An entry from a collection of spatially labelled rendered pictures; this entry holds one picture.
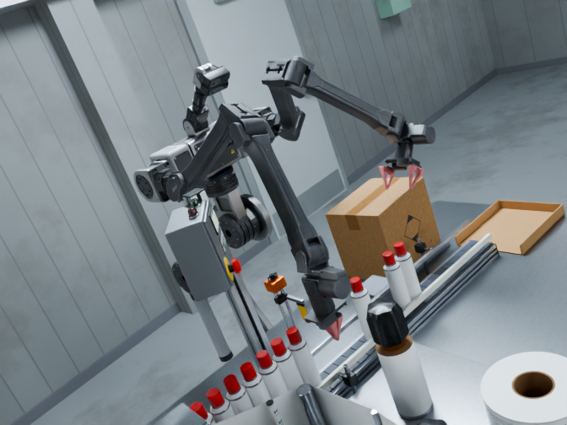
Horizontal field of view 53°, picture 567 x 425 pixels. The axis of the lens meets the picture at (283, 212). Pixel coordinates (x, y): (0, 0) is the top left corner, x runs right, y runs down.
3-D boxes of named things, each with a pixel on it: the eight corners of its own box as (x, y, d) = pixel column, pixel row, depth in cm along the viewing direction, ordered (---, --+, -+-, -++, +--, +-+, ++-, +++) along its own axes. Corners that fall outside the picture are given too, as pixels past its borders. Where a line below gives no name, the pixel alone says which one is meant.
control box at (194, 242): (195, 303, 136) (163, 234, 129) (199, 272, 152) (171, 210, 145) (234, 288, 135) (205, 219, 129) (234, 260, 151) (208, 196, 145)
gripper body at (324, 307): (348, 306, 147) (339, 282, 145) (321, 329, 142) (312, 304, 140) (332, 301, 152) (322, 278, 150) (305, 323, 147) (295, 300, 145)
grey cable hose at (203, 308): (224, 363, 147) (193, 296, 140) (218, 359, 149) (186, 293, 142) (235, 355, 148) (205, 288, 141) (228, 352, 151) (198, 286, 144)
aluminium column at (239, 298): (279, 402, 164) (190, 196, 141) (270, 397, 167) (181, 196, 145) (290, 392, 166) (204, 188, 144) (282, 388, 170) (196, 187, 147)
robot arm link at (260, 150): (256, 127, 159) (225, 130, 151) (267, 115, 155) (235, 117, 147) (324, 264, 148) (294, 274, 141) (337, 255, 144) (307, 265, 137)
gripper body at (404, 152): (409, 163, 184) (412, 141, 185) (383, 164, 192) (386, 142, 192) (420, 167, 189) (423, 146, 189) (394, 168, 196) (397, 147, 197)
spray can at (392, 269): (406, 316, 172) (388, 258, 165) (393, 312, 176) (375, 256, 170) (417, 306, 175) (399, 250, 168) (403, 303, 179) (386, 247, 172)
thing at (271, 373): (287, 425, 147) (260, 363, 140) (275, 417, 151) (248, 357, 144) (301, 411, 149) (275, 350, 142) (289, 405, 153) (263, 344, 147)
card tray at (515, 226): (522, 255, 190) (520, 244, 189) (456, 245, 211) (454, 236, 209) (564, 213, 205) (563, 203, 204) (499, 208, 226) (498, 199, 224)
